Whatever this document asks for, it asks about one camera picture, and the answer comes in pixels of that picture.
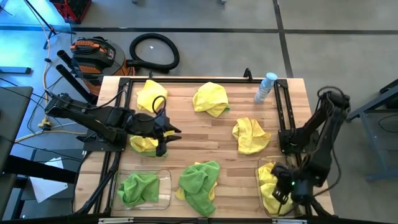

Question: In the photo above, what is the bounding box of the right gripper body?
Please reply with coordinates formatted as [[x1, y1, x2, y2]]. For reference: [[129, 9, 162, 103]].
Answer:
[[289, 174, 314, 205]]

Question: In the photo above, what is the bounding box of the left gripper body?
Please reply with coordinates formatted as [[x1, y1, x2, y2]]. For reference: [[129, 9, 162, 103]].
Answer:
[[126, 107, 170, 158]]

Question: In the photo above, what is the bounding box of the clear glass basket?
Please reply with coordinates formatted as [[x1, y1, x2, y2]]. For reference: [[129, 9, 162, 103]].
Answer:
[[255, 154, 308, 218], [110, 169, 173, 218]]

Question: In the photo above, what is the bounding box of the black vacuum wand tube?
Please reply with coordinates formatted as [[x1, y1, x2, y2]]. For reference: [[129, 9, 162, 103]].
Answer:
[[55, 64, 98, 105], [56, 49, 83, 78]]

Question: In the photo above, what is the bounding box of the orange black shop vacuum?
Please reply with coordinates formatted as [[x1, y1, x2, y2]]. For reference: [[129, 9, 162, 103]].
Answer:
[[70, 36, 137, 96]]

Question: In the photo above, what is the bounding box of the light blue air freshener bottle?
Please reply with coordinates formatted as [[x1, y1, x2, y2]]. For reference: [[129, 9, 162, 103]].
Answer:
[[254, 72, 279, 105]]

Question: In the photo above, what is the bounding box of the white paper sheet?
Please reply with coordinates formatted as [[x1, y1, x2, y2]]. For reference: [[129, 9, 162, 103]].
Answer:
[[29, 157, 69, 204]]

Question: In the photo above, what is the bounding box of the grey desk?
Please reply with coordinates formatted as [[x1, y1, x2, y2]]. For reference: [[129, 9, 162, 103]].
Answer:
[[0, 86, 34, 175]]

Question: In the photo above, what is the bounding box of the red black tool case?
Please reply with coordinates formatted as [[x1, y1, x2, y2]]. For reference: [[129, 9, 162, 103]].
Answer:
[[49, 0, 93, 24]]

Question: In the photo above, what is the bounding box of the grey metal bar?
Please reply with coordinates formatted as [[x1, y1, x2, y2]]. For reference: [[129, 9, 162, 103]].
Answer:
[[0, 66, 32, 75]]

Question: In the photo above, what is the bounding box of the black tripod stand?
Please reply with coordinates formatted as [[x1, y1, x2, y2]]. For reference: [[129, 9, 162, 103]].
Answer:
[[23, 0, 76, 50]]

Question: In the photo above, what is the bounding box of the silver frame bracket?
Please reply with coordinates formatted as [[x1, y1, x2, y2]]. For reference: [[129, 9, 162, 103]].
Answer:
[[272, 218, 308, 224], [98, 217, 135, 224]]

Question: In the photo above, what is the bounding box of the black aluminium table frame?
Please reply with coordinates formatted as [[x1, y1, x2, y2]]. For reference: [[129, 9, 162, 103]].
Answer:
[[73, 67, 335, 224]]

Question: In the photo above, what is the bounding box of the black vacuum hose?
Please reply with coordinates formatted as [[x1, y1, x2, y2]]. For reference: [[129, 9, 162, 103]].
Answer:
[[126, 32, 181, 75]]

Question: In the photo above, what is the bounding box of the grey metal table frame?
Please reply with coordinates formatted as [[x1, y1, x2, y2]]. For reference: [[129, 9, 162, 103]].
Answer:
[[346, 79, 398, 182]]

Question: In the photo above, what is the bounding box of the yellow extension cord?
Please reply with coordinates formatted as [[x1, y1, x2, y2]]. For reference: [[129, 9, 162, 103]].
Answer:
[[14, 6, 88, 143]]

